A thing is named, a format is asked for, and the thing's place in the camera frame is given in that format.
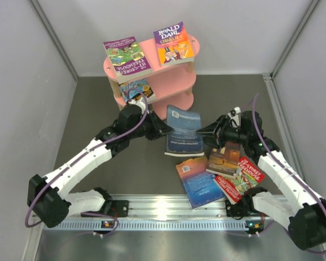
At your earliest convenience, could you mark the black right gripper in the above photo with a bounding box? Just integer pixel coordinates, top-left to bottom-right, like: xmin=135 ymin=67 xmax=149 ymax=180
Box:
xmin=196 ymin=115 xmax=249 ymax=149

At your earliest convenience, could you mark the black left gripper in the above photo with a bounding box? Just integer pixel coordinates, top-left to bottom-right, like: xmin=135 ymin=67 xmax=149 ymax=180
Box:
xmin=128 ymin=109 xmax=174 ymax=141

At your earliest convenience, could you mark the dark blue paperback book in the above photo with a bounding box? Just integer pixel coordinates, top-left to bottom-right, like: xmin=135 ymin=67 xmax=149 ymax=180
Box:
xmin=165 ymin=105 xmax=205 ymax=157

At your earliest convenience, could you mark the brown dark cover book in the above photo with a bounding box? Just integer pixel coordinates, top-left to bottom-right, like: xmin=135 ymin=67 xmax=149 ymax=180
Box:
xmin=206 ymin=142 xmax=240 ymax=179

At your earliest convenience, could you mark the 169-storey treehouse book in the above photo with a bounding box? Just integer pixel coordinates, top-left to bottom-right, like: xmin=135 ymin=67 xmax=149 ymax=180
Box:
xmin=120 ymin=78 xmax=156 ymax=103

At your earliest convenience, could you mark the blue orange paperback book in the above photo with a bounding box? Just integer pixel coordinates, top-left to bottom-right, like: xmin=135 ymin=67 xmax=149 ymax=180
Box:
xmin=176 ymin=156 xmax=225 ymax=209

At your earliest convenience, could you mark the red green treehouse book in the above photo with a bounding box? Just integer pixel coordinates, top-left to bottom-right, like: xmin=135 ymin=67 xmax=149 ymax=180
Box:
xmin=214 ymin=156 xmax=266 ymax=204

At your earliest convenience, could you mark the purple 117-storey treehouse book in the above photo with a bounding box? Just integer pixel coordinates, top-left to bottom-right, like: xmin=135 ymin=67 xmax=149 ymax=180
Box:
xmin=103 ymin=36 xmax=152 ymax=84

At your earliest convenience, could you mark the orange Roald Dahl book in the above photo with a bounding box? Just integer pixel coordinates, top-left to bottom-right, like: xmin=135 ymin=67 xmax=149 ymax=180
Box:
xmin=154 ymin=22 xmax=195 ymax=66

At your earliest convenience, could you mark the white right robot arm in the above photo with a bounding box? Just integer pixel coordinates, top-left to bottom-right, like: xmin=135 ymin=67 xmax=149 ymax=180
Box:
xmin=197 ymin=110 xmax=326 ymax=250

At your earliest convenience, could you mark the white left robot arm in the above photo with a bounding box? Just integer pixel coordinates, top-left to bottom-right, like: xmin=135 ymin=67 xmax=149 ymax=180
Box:
xmin=27 ymin=104 xmax=173 ymax=228

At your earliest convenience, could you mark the pink three-tier shelf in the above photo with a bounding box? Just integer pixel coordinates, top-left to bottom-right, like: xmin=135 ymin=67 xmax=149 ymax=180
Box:
xmin=103 ymin=34 xmax=200 ymax=120

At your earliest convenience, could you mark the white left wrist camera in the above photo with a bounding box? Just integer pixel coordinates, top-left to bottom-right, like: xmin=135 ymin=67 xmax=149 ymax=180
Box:
xmin=127 ymin=97 xmax=149 ymax=114

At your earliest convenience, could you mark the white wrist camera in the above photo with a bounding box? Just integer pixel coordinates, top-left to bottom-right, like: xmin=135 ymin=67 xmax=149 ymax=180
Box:
xmin=228 ymin=107 xmax=241 ymax=119
xmin=127 ymin=97 xmax=149 ymax=114

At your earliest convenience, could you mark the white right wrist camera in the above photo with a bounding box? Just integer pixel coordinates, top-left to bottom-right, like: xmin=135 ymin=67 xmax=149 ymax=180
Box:
xmin=228 ymin=107 xmax=241 ymax=119

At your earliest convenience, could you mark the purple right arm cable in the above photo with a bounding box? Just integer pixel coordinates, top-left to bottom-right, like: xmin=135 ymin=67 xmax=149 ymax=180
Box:
xmin=228 ymin=93 xmax=326 ymax=255

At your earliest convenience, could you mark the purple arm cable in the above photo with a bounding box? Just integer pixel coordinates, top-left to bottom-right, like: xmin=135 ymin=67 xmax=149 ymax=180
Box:
xmin=25 ymin=87 xmax=150 ymax=237
xmin=228 ymin=93 xmax=326 ymax=255

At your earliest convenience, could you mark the aluminium mounting rail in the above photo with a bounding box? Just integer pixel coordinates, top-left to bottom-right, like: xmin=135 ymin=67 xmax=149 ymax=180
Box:
xmin=51 ymin=195 xmax=273 ymax=235

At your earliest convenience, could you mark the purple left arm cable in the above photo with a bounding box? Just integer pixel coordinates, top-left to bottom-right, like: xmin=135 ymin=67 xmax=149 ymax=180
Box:
xmin=25 ymin=87 xmax=150 ymax=237

